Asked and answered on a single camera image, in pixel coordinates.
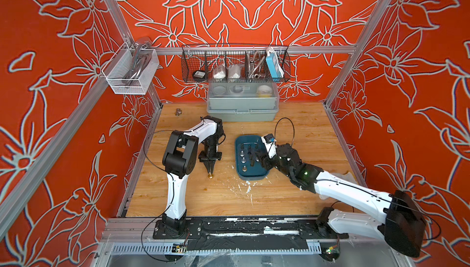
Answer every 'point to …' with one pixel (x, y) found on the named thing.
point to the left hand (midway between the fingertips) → (212, 170)
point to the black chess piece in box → (249, 152)
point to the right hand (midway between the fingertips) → (257, 150)
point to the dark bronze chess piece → (252, 163)
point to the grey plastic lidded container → (243, 101)
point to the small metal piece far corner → (178, 111)
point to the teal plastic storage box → (248, 166)
